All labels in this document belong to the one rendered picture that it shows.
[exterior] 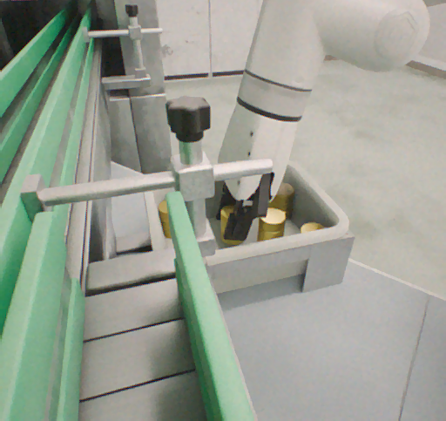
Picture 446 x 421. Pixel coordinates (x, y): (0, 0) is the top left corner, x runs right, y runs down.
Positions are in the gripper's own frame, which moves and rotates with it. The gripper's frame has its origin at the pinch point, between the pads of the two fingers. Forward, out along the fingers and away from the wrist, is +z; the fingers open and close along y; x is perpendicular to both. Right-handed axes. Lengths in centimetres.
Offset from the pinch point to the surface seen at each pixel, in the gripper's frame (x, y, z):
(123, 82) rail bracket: -14, -48, -2
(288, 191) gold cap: 9.2, -4.0, -2.4
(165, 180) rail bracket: -12.5, 14.0, -12.6
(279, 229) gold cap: 4.8, 3.8, -1.2
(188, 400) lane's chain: -11.0, 24.9, -4.9
